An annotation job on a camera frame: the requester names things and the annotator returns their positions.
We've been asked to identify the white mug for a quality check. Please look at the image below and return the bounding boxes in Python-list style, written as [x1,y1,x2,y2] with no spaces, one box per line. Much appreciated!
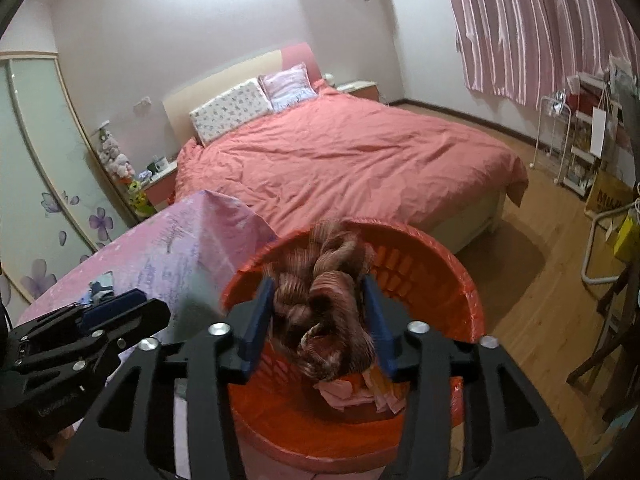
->
[152,157,168,174]

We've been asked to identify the brown striped cloth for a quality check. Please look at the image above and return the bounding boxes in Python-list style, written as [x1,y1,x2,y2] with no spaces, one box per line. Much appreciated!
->
[264,221,375,382]

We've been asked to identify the orange plastic laundry basket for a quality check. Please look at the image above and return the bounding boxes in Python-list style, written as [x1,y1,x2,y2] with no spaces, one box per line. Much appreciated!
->
[230,219,485,474]

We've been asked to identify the pink striped pillow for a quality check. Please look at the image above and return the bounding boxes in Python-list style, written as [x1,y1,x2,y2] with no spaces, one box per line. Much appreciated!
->
[258,63,318,113]

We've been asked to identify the pink lavender floral sheet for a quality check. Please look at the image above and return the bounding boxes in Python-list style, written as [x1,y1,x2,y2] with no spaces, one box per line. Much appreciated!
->
[20,191,277,322]

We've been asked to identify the beige pink headboard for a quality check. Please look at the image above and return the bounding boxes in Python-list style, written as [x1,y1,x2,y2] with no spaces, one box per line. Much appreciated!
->
[163,42,322,146]

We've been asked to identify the stacked plush toys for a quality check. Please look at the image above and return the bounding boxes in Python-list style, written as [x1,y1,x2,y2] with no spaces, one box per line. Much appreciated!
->
[98,126,155,220]

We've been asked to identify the floral white pillow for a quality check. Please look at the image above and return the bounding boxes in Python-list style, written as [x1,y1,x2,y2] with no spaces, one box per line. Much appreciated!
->
[189,78,273,146]

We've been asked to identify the yellow shopping bag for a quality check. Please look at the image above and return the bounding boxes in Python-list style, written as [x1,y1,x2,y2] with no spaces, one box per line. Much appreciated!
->
[585,169,634,214]

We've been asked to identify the pink bedside table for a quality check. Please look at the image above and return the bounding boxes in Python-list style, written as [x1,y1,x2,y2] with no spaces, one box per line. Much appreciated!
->
[143,160,177,211]

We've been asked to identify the floral sliding wardrobe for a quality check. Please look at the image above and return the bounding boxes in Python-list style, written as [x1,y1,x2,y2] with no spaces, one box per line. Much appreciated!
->
[1,53,136,321]

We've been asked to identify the white wire shelf rack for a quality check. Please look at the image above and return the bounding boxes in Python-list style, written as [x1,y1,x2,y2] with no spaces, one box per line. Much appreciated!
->
[529,73,620,198]

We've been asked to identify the far bedside table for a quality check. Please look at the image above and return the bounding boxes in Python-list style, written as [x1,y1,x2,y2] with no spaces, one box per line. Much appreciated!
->
[336,80,380,102]

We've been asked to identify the coral red bed duvet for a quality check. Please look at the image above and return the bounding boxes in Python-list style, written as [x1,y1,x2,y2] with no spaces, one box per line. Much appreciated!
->
[175,84,528,235]

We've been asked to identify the pink striped curtain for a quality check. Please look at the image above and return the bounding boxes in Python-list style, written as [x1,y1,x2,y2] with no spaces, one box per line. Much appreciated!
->
[450,0,639,107]

